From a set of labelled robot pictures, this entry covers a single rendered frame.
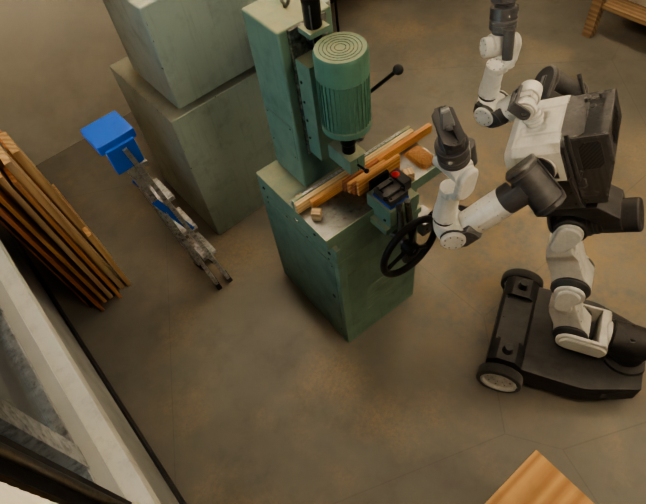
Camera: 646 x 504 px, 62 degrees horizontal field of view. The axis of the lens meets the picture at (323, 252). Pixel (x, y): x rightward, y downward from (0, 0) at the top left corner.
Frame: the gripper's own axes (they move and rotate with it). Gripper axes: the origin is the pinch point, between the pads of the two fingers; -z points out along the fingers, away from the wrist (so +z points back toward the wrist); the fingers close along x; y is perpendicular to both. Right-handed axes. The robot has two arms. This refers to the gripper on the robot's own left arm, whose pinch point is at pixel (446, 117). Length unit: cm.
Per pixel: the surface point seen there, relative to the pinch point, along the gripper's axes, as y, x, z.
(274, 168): -66, 65, 77
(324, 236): -49, 16, 63
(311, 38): -26, 56, 12
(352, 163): -30, 37, 54
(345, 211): -39, 26, 67
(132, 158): -110, 65, 38
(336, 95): -25, 40, 22
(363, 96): -17, 40, 27
